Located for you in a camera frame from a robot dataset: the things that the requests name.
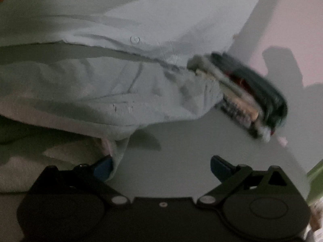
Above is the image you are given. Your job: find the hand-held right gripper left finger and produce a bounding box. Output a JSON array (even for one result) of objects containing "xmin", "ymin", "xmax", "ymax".
[{"xmin": 30, "ymin": 156, "xmax": 131, "ymax": 206}]

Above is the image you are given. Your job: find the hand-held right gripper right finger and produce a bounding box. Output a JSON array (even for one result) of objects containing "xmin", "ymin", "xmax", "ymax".
[{"xmin": 197, "ymin": 155, "xmax": 294, "ymax": 208}]

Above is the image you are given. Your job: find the light blue garment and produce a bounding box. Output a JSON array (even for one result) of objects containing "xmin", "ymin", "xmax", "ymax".
[{"xmin": 0, "ymin": 53, "xmax": 225, "ymax": 194}]

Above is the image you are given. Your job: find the stack of folded clothes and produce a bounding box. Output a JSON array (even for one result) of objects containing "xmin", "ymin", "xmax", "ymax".
[{"xmin": 187, "ymin": 51, "xmax": 288, "ymax": 144}]

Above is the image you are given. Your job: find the green object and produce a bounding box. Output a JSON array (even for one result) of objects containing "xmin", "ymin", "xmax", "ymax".
[{"xmin": 306, "ymin": 159, "xmax": 323, "ymax": 203}]

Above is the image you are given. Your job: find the white buttoned pillow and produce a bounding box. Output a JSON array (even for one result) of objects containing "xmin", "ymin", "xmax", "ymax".
[{"xmin": 0, "ymin": 0, "xmax": 268, "ymax": 67}]

